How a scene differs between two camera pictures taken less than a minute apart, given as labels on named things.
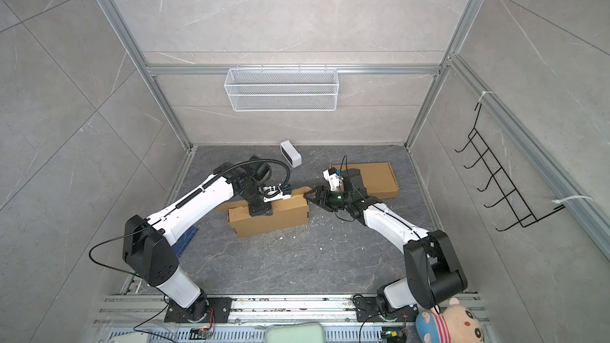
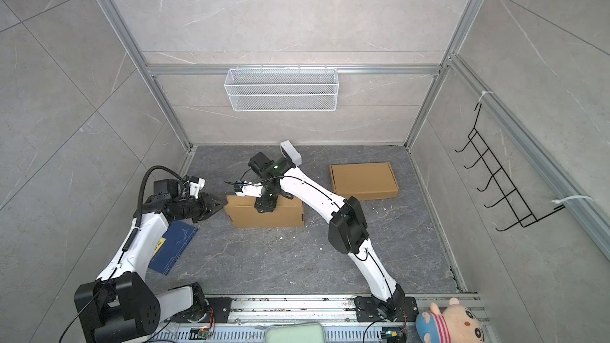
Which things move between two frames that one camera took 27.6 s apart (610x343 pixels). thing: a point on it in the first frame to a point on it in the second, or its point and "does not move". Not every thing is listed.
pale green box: x=299 y=333 does not move
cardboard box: x=378 y=178 does not move
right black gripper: x=323 y=191 to x=264 y=205
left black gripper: x=267 y=208 to x=206 y=206
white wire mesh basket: x=259 y=90 does not move
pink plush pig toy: x=453 y=324 does not move
